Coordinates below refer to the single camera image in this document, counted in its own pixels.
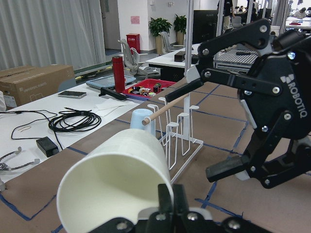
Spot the white wire cup rack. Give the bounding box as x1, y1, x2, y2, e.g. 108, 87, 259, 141
142, 94, 204, 183

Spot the pale green white cup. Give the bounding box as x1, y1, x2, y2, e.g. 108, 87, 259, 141
57, 129, 173, 233

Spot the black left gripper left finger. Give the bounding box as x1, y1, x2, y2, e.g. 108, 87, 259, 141
157, 184, 173, 215

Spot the smartphone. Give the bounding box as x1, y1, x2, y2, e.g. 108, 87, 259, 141
58, 90, 86, 99

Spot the black power adapter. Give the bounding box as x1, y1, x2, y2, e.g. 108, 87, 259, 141
36, 136, 59, 158

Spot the cardboard box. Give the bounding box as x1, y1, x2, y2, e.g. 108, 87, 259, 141
0, 64, 76, 109

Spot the teach pendant tablet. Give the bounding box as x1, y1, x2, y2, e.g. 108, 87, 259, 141
86, 75, 136, 90

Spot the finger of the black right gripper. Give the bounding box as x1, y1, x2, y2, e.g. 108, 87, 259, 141
165, 65, 204, 102
206, 155, 250, 182

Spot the red thermos bottle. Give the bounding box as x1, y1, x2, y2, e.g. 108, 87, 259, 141
112, 56, 125, 93

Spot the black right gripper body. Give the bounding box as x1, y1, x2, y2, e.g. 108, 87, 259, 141
198, 19, 311, 188

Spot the aluminium frame post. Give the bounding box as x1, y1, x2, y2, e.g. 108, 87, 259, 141
185, 0, 194, 78

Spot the green potted plant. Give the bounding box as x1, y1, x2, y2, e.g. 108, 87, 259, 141
149, 17, 172, 55

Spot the red parts tray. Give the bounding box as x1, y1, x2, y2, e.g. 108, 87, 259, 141
122, 79, 175, 100

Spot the light blue cup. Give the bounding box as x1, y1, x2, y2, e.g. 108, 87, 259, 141
130, 109, 156, 136

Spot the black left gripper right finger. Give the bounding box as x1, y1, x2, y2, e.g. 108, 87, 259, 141
173, 184, 189, 215

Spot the coiled black cable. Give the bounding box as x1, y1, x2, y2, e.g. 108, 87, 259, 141
48, 108, 102, 133

